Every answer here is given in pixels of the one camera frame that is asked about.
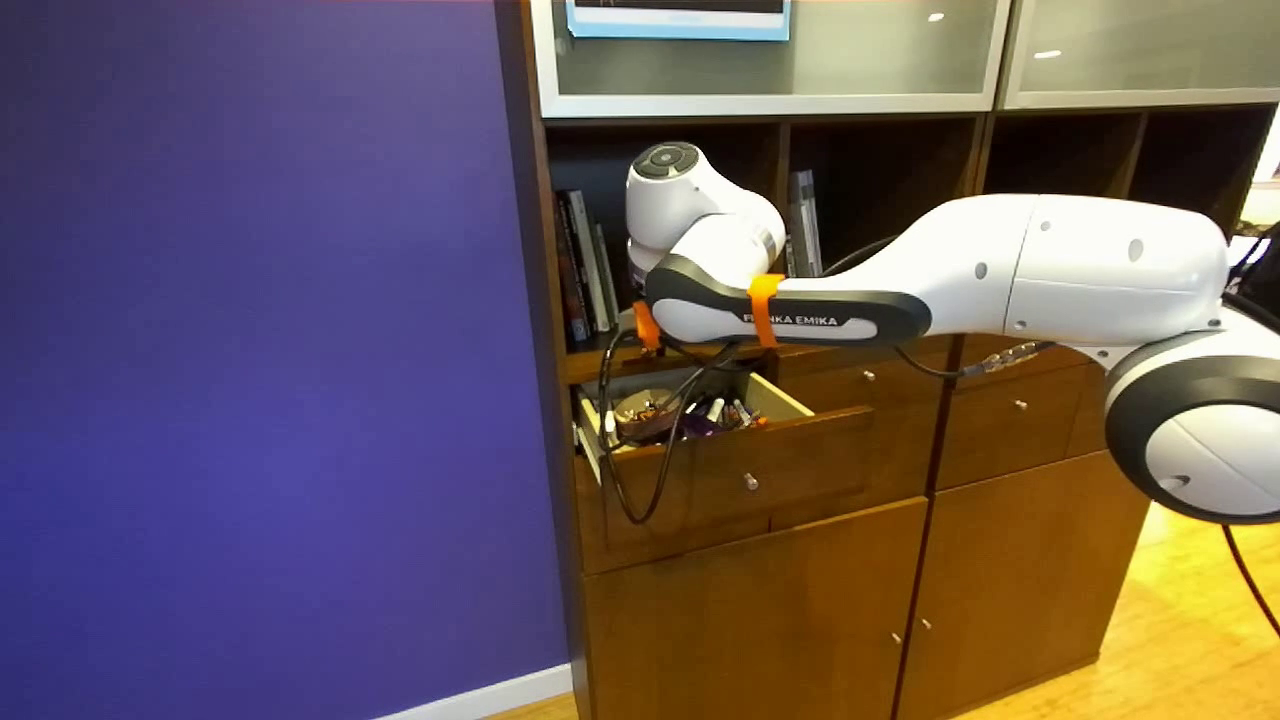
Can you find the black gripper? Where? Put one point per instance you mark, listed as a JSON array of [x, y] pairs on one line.
[[706, 376]]

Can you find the grey upright binder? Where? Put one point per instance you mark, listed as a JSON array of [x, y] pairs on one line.
[[806, 223]]

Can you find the small metal drawer knob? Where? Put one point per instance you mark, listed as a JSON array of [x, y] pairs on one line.
[[748, 482]]

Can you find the narrow frosted glass cabinet door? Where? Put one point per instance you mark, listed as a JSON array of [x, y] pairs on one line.
[[1145, 47]]

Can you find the wide frosted glass cabinet door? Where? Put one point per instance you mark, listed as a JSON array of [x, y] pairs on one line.
[[854, 52]]

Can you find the open wooden drawer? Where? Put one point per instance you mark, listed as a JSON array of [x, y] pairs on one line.
[[785, 465]]

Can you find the brown wooden cabinet unit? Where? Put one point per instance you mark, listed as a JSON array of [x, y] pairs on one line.
[[1012, 586]]

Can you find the dark purple small items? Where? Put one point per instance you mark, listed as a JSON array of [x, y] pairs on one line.
[[721, 418]]

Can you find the brown round object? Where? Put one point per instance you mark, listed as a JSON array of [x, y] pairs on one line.
[[654, 418]]

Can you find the blue framed panel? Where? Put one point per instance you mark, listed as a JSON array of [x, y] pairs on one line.
[[676, 16]]

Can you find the dark upright book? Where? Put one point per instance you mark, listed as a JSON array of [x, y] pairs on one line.
[[577, 264]]

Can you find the grey upright book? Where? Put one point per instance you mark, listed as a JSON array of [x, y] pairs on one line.
[[600, 273]]

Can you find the white baseboard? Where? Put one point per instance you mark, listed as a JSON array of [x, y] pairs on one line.
[[482, 698]]

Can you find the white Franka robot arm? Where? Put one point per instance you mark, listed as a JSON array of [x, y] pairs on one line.
[[1064, 264]]

